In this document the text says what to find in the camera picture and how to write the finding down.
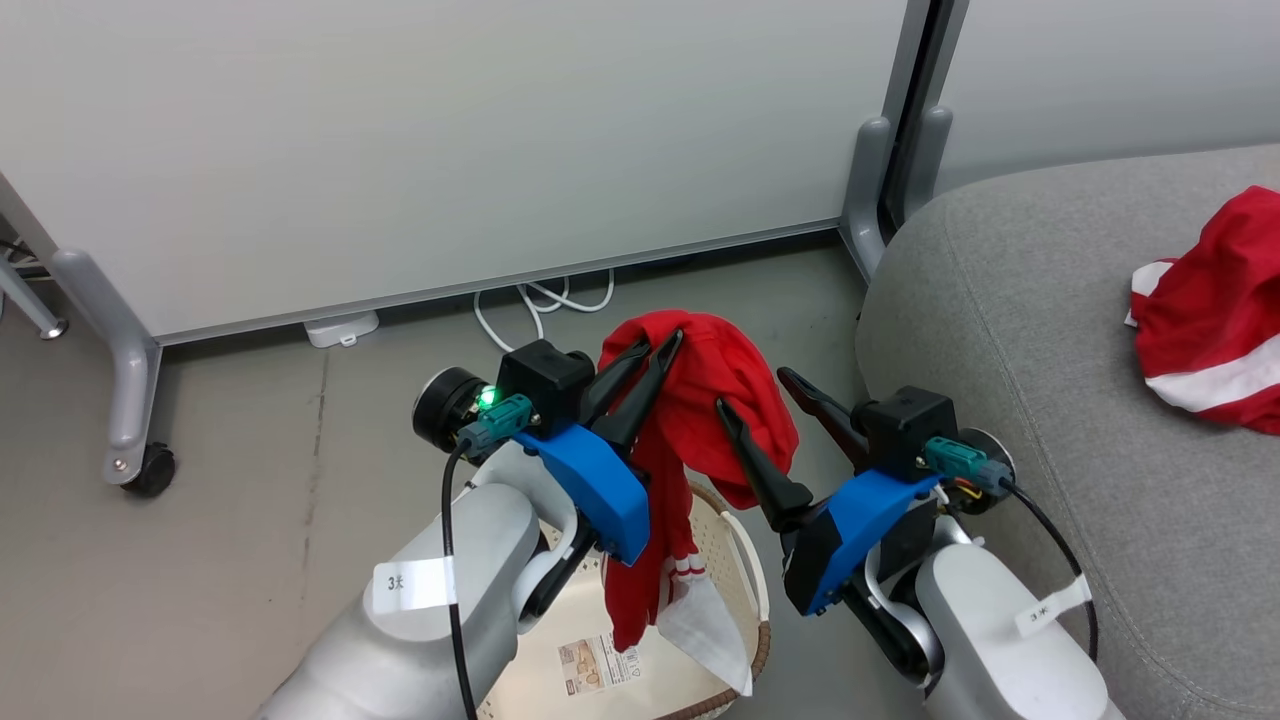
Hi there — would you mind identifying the grey board leg with caster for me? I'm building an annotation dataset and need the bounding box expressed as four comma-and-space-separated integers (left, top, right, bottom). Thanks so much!
50, 247, 164, 487

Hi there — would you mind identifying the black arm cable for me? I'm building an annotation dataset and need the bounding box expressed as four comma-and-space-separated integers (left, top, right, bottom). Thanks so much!
1000, 480, 1102, 663
441, 440, 483, 720

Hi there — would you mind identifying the paper sticker in basket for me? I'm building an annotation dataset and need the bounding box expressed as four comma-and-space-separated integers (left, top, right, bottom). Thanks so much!
556, 631, 642, 697

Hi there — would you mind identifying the grey fabric sofa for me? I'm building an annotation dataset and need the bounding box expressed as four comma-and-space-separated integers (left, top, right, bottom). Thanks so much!
854, 142, 1280, 720

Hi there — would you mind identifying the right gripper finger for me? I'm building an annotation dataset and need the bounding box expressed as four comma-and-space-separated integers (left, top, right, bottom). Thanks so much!
777, 366, 871, 467
715, 397, 814, 533

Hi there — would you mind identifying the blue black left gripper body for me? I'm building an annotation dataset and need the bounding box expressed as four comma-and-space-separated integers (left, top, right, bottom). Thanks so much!
515, 424, 652, 567

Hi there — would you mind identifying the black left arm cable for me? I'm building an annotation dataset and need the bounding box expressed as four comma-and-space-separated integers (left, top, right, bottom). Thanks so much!
441, 440, 483, 720

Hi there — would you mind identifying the coiled white cable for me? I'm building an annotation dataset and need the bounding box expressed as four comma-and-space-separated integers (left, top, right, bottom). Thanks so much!
472, 267, 617, 354

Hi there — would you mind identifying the narrow white partition board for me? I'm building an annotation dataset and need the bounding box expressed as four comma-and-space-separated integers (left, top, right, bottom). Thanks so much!
933, 0, 1280, 197

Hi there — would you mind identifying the grey board foot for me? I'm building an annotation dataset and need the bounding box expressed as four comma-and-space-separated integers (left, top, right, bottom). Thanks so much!
839, 116, 893, 282
904, 104, 954, 229

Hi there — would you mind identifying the red garment with white stripes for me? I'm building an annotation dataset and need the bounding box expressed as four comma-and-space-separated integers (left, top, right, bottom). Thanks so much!
1124, 184, 1280, 437

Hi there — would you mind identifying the red garment with white lining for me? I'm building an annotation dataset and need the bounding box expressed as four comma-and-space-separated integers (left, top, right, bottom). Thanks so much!
597, 309, 802, 699

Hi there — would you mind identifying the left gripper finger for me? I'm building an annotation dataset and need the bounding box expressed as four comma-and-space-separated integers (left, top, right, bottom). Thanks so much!
592, 328, 686, 453
578, 337, 654, 428

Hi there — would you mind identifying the black caster wheel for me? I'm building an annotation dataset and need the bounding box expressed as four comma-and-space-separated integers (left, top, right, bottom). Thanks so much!
120, 442, 178, 499

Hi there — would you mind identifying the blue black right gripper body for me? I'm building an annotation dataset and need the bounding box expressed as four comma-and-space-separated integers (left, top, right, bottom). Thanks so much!
783, 467, 943, 615

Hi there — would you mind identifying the white power adapter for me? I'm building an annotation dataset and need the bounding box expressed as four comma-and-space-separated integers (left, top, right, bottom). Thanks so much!
304, 310, 382, 350

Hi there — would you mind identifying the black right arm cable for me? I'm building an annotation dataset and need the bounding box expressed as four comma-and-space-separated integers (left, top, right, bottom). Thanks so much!
1000, 480, 1102, 663

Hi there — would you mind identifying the large white partition board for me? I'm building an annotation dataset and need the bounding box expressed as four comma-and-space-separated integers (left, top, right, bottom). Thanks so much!
0, 0, 913, 347

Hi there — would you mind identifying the grey metal table leg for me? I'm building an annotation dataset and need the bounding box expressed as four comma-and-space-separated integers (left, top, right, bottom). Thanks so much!
0, 253, 70, 342

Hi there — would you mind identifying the white woven-rim laundry basket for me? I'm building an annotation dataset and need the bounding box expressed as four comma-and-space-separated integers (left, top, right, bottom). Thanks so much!
474, 480, 774, 720

